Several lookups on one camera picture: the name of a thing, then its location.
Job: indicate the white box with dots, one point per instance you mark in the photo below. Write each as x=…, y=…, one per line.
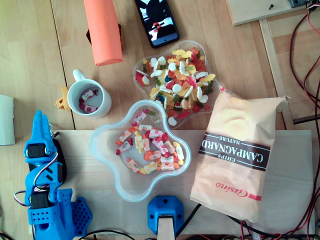
x=6, y=120

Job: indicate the yellow 3D-printed part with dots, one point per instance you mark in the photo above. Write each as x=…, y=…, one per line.
x=61, y=101

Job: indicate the black smartphone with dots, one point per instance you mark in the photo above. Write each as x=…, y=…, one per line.
x=160, y=22

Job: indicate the light wooden slat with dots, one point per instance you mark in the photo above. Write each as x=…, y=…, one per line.
x=275, y=70

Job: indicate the blue post mount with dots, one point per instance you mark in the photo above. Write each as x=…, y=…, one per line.
x=165, y=206

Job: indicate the white ceramic mug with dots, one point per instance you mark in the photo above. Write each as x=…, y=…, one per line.
x=100, y=105

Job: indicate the blue 3D-printed robot arm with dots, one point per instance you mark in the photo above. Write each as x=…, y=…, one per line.
x=62, y=212

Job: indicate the silver carabiner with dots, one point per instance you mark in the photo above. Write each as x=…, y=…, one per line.
x=53, y=130

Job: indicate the wrapped fruit candy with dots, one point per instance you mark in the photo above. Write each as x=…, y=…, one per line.
x=88, y=108
x=125, y=135
x=167, y=166
x=87, y=94
x=155, y=133
x=140, y=117
x=179, y=151
x=133, y=164
x=124, y=147

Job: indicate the wooden post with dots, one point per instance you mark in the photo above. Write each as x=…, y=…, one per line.
x=165, y=228

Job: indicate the dark brown stand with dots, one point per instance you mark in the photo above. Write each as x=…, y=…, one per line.
x=120, y=35

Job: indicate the orange cylinder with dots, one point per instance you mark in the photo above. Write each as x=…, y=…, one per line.
x=103, y=32

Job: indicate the light wooden base board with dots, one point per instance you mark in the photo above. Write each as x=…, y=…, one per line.
x=287, y=175

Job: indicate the green gummy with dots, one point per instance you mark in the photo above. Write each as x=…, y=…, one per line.
x=151, y=113

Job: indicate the clear Haribo Dragolo tub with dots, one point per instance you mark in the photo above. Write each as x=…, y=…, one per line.
x=107, y=145

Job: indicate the black flat bar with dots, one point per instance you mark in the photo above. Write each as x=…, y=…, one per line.
x=306, y=120

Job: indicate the white foam gummy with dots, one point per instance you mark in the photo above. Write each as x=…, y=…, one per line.
x=172, y=121

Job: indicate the small wooden board with screw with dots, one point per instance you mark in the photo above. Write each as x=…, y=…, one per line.
x=252, y=12

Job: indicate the grey metal device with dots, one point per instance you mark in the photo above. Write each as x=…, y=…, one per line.
x=297, y=2

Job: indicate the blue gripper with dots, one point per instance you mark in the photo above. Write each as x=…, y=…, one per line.
x=37, y=150

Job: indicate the clear tub of gummies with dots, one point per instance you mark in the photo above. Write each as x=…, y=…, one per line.
x=180, y=80

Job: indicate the beige Casino chips bag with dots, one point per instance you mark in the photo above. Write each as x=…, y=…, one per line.
x=237, y=155

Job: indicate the red gummy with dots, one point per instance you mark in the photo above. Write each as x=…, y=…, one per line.
x=196, y=108

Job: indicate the black zip case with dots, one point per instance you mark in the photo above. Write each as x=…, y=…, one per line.
x=63, y=160

